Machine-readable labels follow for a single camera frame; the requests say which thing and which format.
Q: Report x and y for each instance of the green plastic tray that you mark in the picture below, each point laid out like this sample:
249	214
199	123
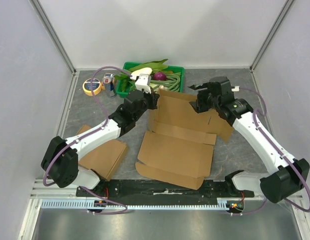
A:
175	69

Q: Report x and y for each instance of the red and blue drink can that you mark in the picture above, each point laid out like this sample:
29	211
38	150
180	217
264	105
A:
109	86

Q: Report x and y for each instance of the green long beans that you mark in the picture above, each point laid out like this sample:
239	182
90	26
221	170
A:
172	83

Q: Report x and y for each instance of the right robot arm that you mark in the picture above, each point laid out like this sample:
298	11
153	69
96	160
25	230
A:
285	175

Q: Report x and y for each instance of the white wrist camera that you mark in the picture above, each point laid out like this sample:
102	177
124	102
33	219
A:
142	83
235	88

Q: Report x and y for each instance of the white eggplant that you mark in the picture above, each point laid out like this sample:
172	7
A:
143	71

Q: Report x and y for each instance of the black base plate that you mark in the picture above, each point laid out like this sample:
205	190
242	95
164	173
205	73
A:
117	189

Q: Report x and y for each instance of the slotted cable duct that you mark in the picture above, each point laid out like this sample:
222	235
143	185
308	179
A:
94	204

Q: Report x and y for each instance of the bok choy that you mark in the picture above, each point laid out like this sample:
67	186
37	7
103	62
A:
131	85

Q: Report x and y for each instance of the purple onion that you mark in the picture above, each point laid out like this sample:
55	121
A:
159	76

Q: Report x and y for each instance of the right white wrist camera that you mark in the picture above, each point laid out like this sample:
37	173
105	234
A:
235	88

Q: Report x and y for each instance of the spare cardboard box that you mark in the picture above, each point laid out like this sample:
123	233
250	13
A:
179	144

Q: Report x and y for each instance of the leafy green vegetable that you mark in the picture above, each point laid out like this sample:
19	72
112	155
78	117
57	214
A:
123	79

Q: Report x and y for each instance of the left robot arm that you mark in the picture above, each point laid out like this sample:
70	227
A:
61	160

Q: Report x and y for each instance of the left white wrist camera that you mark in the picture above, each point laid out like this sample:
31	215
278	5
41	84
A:
142	83

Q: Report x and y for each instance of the yellow tape roll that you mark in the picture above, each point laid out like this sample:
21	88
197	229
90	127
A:
92	87

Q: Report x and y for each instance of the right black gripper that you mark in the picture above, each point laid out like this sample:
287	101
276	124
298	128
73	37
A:
202	99

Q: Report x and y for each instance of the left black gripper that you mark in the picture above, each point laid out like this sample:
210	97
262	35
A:
153	97

